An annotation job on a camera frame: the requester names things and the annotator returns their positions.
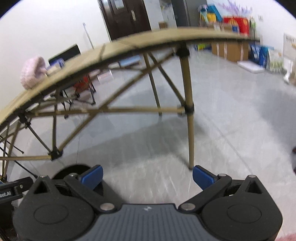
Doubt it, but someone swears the pink fluffy cloth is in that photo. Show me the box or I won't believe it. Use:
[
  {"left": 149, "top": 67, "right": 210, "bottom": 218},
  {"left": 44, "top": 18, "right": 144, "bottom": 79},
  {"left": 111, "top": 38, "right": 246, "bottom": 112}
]
[{"left": 20, "top": 56, "right": 47, "bottom": 90}]

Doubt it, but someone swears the black folding chair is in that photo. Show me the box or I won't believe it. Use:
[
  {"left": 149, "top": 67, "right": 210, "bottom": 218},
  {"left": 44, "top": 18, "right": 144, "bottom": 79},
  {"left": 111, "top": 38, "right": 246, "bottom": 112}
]
[{"left": 49, "top": 44, "right": 96, "bottom": 106}]

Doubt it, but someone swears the tan slatted folding table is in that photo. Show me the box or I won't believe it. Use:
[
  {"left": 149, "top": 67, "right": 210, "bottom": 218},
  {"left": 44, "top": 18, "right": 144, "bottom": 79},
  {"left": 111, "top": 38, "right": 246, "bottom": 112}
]
[{"left": 1, "top": 27, "right": 252, "bottom": 182}]

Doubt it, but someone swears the large cardboard box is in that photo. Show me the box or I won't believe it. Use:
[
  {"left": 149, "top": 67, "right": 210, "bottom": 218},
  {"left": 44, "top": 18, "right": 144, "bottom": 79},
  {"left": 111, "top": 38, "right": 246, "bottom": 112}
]
[{"left": 211, "top": 42, "right": 249, "bottom": 63}]

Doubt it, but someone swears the white mop pole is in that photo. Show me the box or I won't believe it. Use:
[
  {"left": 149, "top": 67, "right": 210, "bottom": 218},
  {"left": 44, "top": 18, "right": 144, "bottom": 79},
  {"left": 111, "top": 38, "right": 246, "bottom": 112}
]
[{"left": 83, "top": 22, "right": 94, "bottom": 49}]

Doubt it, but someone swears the red gift box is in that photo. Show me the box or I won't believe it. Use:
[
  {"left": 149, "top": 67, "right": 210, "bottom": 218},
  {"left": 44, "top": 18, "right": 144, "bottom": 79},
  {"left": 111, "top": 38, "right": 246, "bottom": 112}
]
[{"left": 223, "top": 16, "right": 250, "bottom": 35}]

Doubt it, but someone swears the dark brown door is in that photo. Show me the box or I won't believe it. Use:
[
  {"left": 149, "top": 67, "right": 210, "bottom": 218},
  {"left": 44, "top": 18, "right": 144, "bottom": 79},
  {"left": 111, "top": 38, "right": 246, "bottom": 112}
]
[{"left": 98, "top": 0, "right": 151, "bottom": 41}]

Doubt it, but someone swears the grey refrigerator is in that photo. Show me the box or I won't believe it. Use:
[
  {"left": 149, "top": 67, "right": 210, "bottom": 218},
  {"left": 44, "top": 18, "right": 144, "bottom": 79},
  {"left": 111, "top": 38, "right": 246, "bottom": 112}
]
[{"left": 159, "top": 0, "right": 190, "bottom": 28}]

